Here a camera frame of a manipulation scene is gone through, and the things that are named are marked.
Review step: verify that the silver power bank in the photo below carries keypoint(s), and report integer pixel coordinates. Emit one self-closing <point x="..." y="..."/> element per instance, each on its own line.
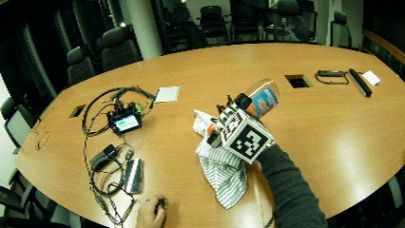
<point x="134" y="176"/>

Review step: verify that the white cube of black markers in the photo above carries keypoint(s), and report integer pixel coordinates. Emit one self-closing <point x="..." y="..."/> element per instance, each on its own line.
<point x="248" y="139"/>

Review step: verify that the small black screen device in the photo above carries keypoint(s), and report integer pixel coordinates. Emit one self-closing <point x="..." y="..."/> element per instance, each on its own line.
<point x="126" y="122"/>

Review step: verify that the white paper sheet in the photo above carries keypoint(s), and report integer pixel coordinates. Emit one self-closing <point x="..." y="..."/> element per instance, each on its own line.
<point x="167" y="94"/>

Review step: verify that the grey striped cloth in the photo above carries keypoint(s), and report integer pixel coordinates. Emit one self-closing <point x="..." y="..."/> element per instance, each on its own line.
<point x="223" y="177"/>

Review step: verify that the white round column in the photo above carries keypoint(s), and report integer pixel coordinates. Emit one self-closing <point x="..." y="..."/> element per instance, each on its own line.
<point x="143" y="28"/>

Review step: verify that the black office chair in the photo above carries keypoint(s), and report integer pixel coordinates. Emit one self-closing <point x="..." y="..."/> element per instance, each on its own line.
<point x="291" y="19"/>
<point x="182" y="30"/>
<point x="340" y="30"/>
<point x="212" y="23"/>
<point x="246" y="19"/>

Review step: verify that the orange and blue carton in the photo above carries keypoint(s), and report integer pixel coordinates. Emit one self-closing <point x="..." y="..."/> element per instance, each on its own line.
<point x="266" y="98"/>

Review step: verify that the long black bar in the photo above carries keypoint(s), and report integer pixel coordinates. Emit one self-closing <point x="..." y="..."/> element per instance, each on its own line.
<point x="360" y="82"/>

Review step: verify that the small white card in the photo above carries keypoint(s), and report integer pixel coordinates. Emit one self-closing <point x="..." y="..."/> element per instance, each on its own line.
<point x="371" y="78"/>

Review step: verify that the grey office chair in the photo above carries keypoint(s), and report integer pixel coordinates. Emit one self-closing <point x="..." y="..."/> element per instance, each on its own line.
<point x="119" y="47"/>
<point x="80" y="67"/>
<point x="30" y="202"/>
<point x="18" y="122"/>

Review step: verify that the black power adapter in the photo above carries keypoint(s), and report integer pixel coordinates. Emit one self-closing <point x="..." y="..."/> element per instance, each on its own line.
<point x="104" y="157"/>

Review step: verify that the small black object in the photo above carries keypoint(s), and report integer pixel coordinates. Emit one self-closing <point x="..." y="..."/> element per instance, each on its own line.
<point x="160" y="203"/>

